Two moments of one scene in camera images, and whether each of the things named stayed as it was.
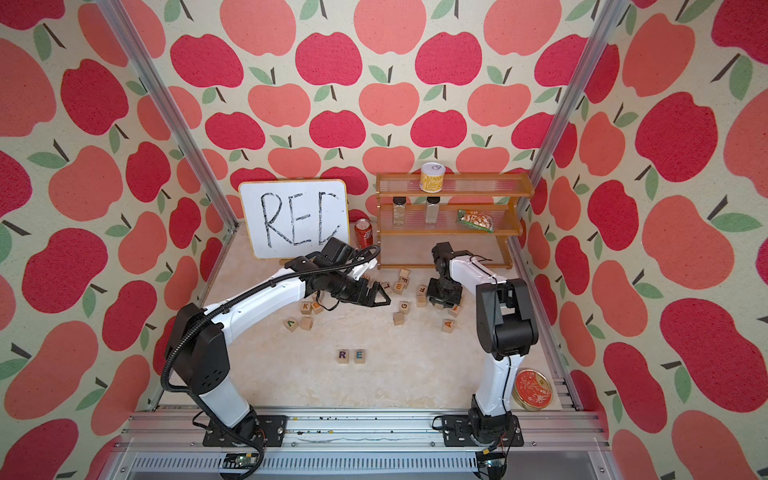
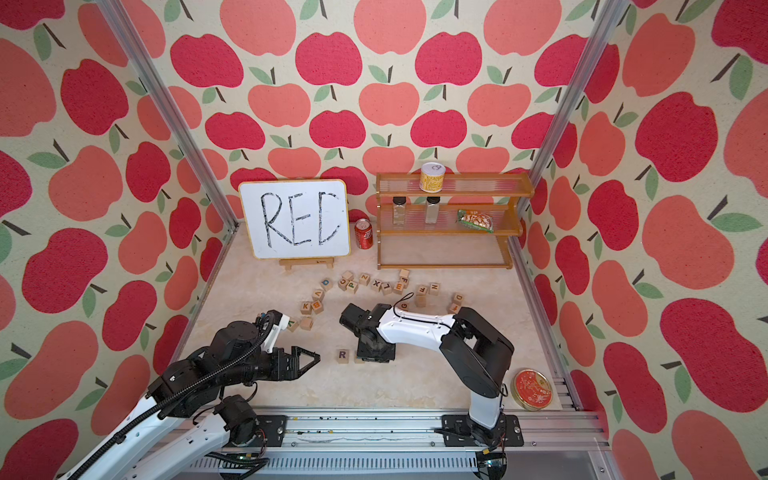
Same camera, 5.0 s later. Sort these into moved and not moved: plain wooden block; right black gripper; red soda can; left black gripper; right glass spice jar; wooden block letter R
Moved: left black gripper; right black gripper
Not moved: plain wooden block; wooden block letter R; red soda can; right glass spice jar
